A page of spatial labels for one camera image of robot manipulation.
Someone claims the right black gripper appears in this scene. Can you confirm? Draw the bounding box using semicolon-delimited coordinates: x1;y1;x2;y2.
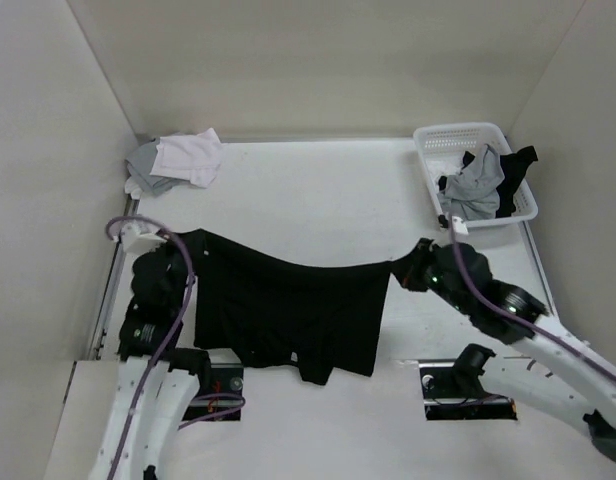
387;236;471;313

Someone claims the black tank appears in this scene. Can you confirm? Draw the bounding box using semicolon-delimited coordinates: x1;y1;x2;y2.
172;227;414;386
462;146;538;219

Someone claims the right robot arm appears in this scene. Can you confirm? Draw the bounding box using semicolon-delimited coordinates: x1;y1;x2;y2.
391;238;616;463

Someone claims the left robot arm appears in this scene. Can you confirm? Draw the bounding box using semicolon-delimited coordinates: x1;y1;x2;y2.
89;239;213;479

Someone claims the folded white tank top underneath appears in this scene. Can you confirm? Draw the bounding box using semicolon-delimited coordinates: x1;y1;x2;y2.
124;177;143;201

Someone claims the grey tank top in basket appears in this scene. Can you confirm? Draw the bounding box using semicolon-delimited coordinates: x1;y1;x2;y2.
437;144;504;221

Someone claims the folded grey tank top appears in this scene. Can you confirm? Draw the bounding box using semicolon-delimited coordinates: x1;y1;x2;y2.
125;140;181;196

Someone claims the black tank top over rim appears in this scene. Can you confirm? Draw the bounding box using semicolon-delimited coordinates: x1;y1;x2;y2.
462;146;538;219

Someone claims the white plastic laundry basket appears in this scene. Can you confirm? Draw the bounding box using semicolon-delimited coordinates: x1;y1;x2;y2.
413;122;538;230

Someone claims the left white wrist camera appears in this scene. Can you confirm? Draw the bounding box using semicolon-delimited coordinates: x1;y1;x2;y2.
117;220;167;256

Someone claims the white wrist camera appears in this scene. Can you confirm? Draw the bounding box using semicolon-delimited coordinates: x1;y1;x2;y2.
117;220;167;256
437;214;469;237

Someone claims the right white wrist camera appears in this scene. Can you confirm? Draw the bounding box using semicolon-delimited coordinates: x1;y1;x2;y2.
437;214;469;237

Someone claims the left metal table rail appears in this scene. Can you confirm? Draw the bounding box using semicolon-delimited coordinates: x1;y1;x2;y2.
85;197;140;361

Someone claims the metal table rail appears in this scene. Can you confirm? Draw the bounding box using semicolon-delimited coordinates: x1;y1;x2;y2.
520;221;557;314
85;197;140;361

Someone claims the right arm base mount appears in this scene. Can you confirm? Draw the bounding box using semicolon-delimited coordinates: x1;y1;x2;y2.
418;344;518;421

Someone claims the right metal table rail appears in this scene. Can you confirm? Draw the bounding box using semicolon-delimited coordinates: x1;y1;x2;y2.
520;221;557;314

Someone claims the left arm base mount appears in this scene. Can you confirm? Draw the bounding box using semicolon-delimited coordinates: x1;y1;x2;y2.
183;363;244;421

